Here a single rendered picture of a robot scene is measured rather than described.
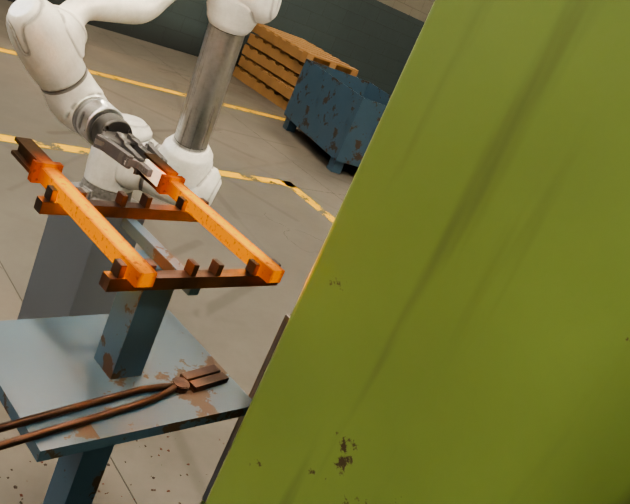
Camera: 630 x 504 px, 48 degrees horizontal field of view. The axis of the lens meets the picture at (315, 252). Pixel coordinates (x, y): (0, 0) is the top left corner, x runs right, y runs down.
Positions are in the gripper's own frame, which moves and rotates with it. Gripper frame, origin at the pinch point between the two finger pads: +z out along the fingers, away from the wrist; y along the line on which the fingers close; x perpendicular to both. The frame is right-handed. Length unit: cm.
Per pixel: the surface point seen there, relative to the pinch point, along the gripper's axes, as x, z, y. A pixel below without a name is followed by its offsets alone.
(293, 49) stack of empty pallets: -39, -482, -502
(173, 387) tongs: -24.9, 30.1, 6.6
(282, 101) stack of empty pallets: -96, -468, -502
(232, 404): -26.1, 35.5, -2.8
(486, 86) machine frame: 40, 62, 15
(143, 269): 1.2, 34.4, 24.6
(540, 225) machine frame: 31, 74, 15
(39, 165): 1.4, 4.4, 25.6
